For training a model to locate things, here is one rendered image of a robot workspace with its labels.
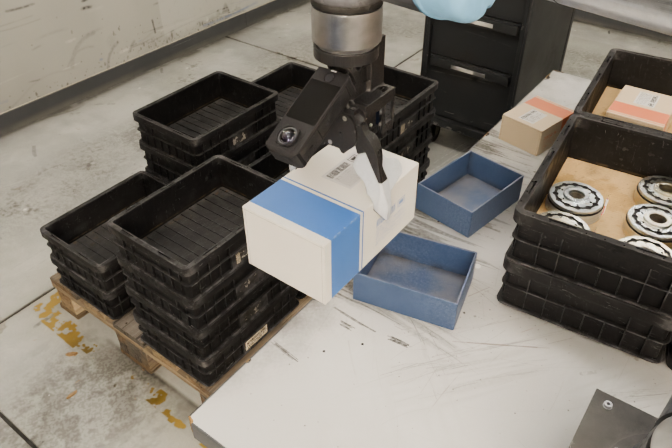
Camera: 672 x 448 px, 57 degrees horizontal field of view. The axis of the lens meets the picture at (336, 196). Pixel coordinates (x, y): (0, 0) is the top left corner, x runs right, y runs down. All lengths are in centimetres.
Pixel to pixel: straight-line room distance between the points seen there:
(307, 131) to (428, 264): 69
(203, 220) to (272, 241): 105
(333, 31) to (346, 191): 20
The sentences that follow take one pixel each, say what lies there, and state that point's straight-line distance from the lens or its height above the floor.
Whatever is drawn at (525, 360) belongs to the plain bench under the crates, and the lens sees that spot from 116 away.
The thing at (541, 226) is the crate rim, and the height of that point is 92.
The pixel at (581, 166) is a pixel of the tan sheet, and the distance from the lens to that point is 143.
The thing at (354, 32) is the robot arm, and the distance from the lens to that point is 64.
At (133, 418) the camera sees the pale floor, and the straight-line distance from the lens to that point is 197.
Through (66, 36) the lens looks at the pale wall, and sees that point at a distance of 351.
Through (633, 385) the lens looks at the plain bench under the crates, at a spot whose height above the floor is 70.
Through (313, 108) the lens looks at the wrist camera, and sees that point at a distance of 65.
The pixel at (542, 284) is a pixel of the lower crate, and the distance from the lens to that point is 116.
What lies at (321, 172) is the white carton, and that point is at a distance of 77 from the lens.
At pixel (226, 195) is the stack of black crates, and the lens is 184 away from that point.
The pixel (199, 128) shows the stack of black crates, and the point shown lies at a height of 49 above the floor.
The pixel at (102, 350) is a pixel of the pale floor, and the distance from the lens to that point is 216.
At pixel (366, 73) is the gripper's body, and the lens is 71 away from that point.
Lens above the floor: 157
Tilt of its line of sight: 37 degrees down
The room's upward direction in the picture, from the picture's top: straight up
